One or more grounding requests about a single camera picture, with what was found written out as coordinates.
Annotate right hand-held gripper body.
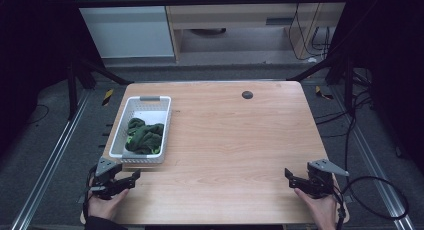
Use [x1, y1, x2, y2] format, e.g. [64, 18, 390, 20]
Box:
[305, 158, 351, 200]

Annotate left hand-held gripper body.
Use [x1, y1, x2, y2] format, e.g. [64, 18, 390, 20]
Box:
[87, 156, 124, 201]

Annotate person's left hand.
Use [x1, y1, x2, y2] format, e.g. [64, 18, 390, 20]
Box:
[87, 187, 130, 222]

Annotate person's right hand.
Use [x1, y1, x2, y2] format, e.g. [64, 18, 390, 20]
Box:
[293, 187, 338, 230]

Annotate dark green cloth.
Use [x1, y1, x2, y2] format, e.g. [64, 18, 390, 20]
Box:
[124, 117, 165, 156]

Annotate yellow black striped marker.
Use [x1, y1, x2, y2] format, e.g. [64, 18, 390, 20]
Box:
[314, 85, 334, 101]
[101, 87, 115, 108]

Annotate white plastic basket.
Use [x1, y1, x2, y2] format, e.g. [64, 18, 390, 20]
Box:
[108, 95, 173, 165]

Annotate black metal stand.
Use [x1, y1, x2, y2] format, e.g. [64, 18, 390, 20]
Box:
[287, 49, 356, 115]
[65, 53, 134, 122]

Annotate white cabinet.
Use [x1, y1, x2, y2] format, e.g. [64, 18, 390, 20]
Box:
[69, 0, 176, 60]

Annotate aluminium floor rail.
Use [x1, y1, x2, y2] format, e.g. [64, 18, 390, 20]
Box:
[11, 89, 92, 230]
[330, 85, 416, 230]

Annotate black floor cables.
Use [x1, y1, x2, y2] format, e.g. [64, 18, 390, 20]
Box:
[314, 69, 375, 174]

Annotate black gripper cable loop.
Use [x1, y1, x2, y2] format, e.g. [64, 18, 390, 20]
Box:
[335, 175, 411, 230]

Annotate black hanging cables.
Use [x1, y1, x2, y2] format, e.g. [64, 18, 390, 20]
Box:
[287, 1, 332, 62]

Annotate black horizontal frame bar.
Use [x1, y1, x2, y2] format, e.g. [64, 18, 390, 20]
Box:
[73, 0, 350, 9]

